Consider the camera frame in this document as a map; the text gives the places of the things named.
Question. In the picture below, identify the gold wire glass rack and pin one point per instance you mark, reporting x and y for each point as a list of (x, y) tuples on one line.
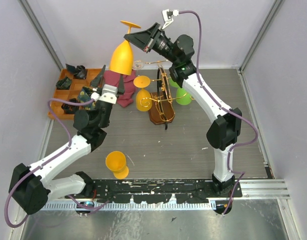
[(162, 95)]

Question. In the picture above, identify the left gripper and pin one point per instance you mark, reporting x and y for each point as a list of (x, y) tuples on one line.
[(98, 81)]

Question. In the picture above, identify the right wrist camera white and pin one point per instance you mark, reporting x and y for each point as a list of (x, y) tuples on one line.
[(168, 17)]

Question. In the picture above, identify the green goblet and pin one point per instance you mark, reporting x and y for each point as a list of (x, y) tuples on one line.
[(172, 83), (183, 97)]

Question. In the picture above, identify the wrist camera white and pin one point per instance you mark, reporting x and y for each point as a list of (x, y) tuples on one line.
[(107, 93), (168, 17)]

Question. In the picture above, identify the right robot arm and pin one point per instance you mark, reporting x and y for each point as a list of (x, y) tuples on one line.
[(225, 125)]

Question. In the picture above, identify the blue yellow floral cloth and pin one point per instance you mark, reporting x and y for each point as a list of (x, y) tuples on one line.
[(85, 96)]

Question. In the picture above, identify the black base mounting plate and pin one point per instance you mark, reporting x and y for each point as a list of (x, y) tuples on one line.
[(153, 191)]

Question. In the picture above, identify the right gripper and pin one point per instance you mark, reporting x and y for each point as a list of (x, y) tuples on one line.
[(144, 40)]

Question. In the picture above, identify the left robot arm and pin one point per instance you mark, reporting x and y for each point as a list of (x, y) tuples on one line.
[(32, 186)]

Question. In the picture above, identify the orange goblet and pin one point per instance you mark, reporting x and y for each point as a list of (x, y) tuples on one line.
[(122, 59), (116, 162), (143, 97)]

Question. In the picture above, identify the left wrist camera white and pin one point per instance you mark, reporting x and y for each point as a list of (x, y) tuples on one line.
[(107, 93)]

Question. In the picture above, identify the orange goblet front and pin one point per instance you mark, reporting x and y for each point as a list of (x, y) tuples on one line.
[(116, 162)]

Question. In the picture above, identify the dark navy folded cloth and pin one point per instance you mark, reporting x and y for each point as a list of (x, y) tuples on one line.
[(78, 72)]

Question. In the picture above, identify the wooden compartment tray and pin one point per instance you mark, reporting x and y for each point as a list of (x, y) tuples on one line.
[(73, 92)]

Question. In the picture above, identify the black red cloth bundle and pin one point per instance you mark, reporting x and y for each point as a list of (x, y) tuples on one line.
[(70, 109)]

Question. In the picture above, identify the clear wine glass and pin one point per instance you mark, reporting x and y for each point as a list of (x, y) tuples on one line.
[(137, 66)]

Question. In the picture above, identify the dark green patterned cloth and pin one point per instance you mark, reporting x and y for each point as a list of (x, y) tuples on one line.
[(64, 83)]

